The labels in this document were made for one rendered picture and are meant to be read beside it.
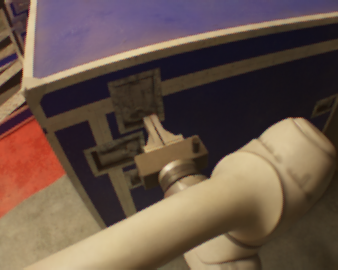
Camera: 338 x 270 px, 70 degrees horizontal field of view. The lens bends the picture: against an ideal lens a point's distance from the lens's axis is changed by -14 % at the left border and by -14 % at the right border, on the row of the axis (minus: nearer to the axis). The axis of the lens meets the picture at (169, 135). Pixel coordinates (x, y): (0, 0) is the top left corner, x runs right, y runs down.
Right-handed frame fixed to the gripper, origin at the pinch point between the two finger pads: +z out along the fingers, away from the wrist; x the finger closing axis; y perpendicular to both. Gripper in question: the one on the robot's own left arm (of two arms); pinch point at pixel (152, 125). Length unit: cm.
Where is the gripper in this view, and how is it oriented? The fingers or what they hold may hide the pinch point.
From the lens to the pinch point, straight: 60.2
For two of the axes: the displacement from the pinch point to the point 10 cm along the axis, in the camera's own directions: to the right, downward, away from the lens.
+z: -3.8, -6.7, 6.4
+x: -9.3, 3.1, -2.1
